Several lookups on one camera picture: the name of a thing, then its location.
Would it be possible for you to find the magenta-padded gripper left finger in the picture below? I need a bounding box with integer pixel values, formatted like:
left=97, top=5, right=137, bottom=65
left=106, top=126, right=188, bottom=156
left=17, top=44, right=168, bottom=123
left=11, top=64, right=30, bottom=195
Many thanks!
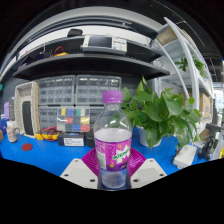
left=59, top=148, right=101, bottom=190

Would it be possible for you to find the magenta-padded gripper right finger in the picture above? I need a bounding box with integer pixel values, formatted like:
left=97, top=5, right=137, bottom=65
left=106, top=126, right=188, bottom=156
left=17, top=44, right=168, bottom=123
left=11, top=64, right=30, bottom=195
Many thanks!
left=128, top=147, right=168, bottom=190

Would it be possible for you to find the clear bottle with purple label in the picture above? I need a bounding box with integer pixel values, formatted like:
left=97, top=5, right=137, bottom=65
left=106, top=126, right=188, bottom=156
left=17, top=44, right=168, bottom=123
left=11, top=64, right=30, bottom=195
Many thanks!
left=93, top=90, right=133, bottom=191

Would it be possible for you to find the black box with white label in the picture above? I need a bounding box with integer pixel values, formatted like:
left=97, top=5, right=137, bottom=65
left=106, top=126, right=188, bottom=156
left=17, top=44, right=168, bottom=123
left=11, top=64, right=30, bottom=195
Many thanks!
left=57, top=131, right=86, bottom=148

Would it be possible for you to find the plain black box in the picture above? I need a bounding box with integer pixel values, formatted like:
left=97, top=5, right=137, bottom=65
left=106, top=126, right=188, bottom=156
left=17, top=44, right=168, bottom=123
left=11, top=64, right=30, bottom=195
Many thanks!
left=84, top=129, right=96, bottom=148

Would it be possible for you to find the white flat device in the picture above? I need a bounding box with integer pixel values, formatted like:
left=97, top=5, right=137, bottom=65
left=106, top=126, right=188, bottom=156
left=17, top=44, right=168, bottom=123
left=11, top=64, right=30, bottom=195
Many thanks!
left=172, top=144, right=198, bottom=170

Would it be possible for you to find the yellow multimeter with red leads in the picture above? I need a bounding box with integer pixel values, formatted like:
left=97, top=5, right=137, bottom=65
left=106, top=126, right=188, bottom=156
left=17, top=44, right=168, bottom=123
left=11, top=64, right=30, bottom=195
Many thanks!
left=34, top=126, right=62, bottom=142

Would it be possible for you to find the clear box of coloured parts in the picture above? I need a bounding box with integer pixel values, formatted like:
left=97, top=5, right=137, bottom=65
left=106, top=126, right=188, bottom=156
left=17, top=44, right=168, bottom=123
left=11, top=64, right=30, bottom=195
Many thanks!
left=55, top=107, right=92, bottom=133

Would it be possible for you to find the flat round red coaster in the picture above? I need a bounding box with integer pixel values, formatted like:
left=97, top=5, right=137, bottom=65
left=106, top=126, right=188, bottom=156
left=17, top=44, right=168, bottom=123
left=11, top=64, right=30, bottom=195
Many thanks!
left=21, top=142, right=34, bottom=152

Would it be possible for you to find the green potted plant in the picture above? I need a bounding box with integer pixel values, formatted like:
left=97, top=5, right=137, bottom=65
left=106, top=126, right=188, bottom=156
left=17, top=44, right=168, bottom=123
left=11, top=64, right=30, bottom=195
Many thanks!
left=120, top=75, right=203, bottom=149

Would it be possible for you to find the black handheld tool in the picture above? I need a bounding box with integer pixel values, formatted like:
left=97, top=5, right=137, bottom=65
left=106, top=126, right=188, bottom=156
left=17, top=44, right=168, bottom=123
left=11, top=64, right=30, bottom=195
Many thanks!
left=198, top=134, right=217, bottom=161

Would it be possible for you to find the dark grey flat box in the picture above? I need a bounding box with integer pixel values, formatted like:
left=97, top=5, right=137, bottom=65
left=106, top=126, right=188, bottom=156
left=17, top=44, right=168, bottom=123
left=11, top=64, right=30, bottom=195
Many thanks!
left=8, top=96, right=16, bottom=122

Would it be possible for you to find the beige dotted fabric storage basket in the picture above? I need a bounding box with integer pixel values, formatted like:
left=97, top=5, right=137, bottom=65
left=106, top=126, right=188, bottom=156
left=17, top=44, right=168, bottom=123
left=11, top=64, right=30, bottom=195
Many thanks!
left=13, top=81, right=41, bottom=138

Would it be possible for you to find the purple bag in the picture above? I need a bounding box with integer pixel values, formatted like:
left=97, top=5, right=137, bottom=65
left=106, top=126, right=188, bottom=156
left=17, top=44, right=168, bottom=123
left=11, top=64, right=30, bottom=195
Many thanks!
left=3, top=101, right=10, bottom=121

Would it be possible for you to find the black workbench shelf unit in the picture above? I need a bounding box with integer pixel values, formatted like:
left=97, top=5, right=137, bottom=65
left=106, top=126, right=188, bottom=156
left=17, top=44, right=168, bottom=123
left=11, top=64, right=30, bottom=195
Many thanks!
left=0, top=19, right=171, bottom=83

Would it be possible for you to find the white storage rack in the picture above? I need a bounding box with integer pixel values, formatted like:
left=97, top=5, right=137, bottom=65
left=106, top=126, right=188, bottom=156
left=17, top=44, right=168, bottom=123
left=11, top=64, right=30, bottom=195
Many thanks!
left=151, top=16, right=216, bottom=141

